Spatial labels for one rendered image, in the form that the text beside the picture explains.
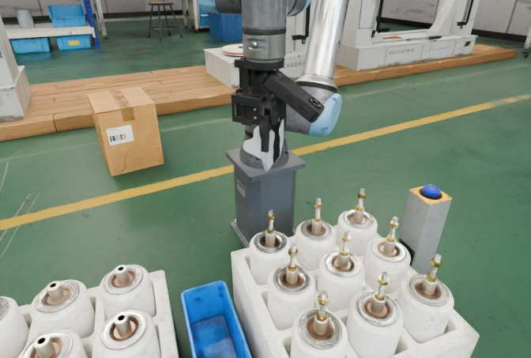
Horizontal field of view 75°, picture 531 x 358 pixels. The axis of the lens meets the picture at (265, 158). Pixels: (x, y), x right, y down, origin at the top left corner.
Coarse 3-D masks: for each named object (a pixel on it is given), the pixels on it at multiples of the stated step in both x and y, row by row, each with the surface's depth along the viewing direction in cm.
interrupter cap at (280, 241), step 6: (258, 234) 81; (264, 234) 81; (276, 234) 81; (282, 234) 81; (258, 240) 79; (264, 240) 80; (276, 240) 80; (282, 240) 79; (258, 246) 78; (264, 246) 78; (270, 246) 78; (276, 246) 78; (282, 246) 78; (264, 252) 76; (270, 252) 76; (276, 252) 76
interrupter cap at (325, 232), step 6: (306, 222) 85; (324, 222) 85; (300, 228) 83; (306, 228) 83; (324, 228) 83; (330, 228) 83; (306, 234) 81; (312, 234) 81; (318, 234) 82; (324, 234) 81; (330, 234) 81; (318, 240) 80
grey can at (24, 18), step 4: (16, 12) 388; (20, 12) 387; (24, 12) 389; (28, 12) 393; (20, 16) 389; (24, 16) 390; (28, 16) 394; (20, 20) 391; (24, 20) 392; (28, 20) 395; (32, 20) 400; (20, 24) 394; (24, 24) 394; (28, 24) 396; (32, 24) 400
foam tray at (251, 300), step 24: (240, 264) 83; (240, 288) 82; (264, 288) 76; (240, 312) 87; (264, 312) 71; (336, 312) 71; (456, 312) 71; (264, 336) 67; (288, 336) 66; (408, 336) 66; (456, 336) 66
